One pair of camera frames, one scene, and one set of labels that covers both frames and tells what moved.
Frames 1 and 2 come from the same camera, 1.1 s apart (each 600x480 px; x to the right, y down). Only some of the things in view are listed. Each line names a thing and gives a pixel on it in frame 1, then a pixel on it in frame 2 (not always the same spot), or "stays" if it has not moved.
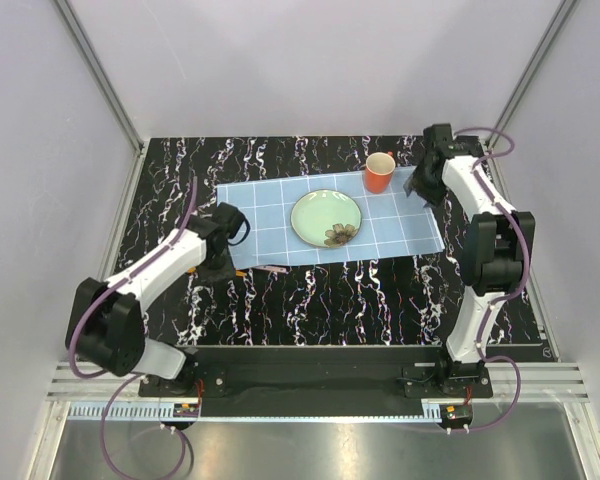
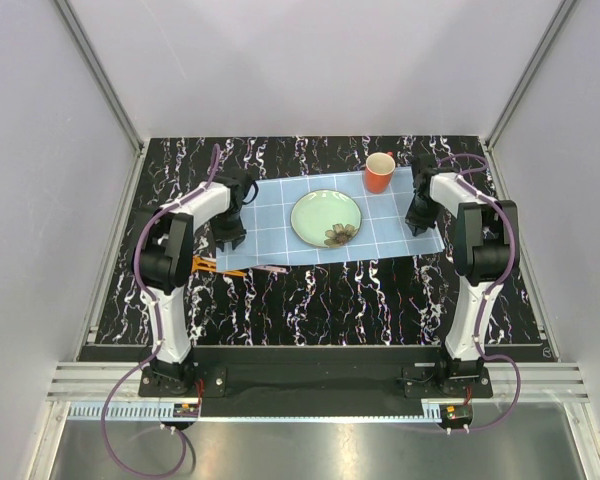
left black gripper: (225, 274) -> (236, 236)
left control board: (186, 409) stays
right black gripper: (413, 182) -> (419, 225)
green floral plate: (326, 218) stays
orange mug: (378, 172) stays
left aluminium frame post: (78, 27) stays
